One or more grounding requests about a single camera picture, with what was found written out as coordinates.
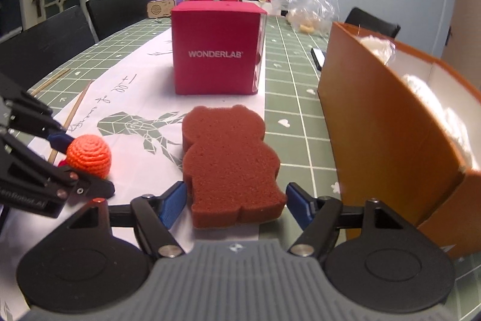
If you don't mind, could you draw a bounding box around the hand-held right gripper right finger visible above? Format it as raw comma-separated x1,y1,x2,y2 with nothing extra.
286,183,414,257

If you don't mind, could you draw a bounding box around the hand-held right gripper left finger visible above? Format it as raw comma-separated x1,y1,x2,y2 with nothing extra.
64,182,188,258

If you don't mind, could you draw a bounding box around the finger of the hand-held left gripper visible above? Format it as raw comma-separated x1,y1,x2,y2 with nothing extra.
0,133,115,200
0,73,75,153

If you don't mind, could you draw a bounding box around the orange crochet fruit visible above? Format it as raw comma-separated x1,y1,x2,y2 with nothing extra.
56,134,112,179

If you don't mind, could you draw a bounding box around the brown bear-shaped sponge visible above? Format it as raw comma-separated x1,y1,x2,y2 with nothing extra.
181,105,288,229

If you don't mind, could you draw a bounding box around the orange cardboard box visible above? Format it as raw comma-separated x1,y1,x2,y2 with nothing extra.
317,22,481,259

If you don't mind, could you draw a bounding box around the white ribbon-tied bundle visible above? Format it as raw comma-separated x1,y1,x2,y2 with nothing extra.
357,35,395,66

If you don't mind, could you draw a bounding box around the black chair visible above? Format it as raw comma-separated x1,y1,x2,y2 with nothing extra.
86,0,153,41
0,5,96,90
344,7,401,39

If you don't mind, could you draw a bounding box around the white printed table runner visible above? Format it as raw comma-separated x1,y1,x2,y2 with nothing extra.
0,20,271,242

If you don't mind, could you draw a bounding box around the black smartphone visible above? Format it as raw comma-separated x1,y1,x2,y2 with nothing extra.
311,47,328,71

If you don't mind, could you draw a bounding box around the cream small radio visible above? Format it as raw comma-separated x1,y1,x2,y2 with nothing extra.
147,0,177,19

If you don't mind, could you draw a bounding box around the red cube box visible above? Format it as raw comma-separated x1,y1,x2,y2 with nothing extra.
171,1,268,96

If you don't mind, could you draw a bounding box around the light wooden door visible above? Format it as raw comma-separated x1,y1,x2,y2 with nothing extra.
440,0,481,88

